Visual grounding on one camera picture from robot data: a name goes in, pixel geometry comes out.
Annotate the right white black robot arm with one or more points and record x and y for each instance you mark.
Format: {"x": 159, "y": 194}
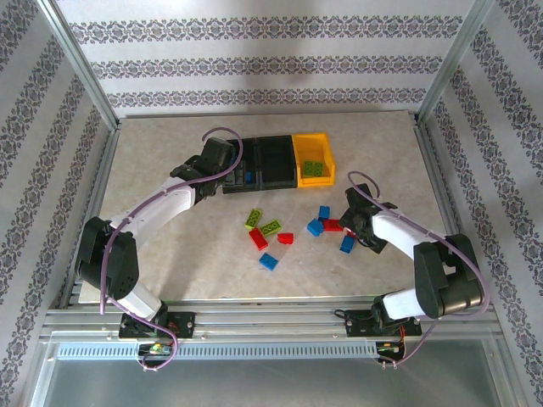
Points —
{"x": 399, "y": 231}

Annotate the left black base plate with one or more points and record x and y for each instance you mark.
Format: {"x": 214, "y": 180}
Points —
{"x": 186, "y": 324}

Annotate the aluminium frame post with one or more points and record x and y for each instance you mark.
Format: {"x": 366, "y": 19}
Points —
{"x": 453, "y": 63}
{"x": 86, "y": 72}

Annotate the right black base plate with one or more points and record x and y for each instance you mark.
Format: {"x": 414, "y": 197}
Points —
{"x": 358, "y": 324}

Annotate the yellow plastic bin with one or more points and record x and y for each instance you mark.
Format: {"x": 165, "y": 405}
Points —
{"x": 314, "y": 181}

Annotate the black plastic bin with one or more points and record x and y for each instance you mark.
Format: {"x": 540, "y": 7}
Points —
{"x": 275, "y": 161}
{"x": 250, "y": 188}

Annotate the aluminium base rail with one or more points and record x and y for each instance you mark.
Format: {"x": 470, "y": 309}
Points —
{"x": 271, "y": 318}

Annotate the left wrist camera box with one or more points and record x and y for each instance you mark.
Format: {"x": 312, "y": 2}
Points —
{"x": 217, "y": 153}

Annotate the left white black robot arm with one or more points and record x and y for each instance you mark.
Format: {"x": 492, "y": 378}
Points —
{"x": 161, "y": 203}

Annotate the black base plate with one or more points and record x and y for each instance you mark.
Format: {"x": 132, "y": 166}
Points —
{"x": 358, "y": 324}
{"x": 186, "y": 324}

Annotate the small circuit board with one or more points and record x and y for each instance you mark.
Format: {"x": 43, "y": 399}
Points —
{"x": 155, "y": 349}
{"x": 388, "y": 348}

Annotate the thin aluminium table rail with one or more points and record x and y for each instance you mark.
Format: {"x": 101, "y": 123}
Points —
{"x": 254, "y": 114}

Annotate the grey metal panel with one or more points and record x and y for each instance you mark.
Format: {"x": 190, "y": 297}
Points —
{"x": 271, "y": 386}

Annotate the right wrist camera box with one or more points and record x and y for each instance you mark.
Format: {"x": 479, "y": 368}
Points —
{"x": 360, "y": 197}

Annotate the aluminium side rail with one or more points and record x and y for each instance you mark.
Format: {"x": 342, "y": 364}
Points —
{"x": 92, "y": 203}
{"x": 443, "y": 191}

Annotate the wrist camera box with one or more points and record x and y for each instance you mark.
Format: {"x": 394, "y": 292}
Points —
{"x": 217, "y": 153}
{"x": 360, "y": 197}

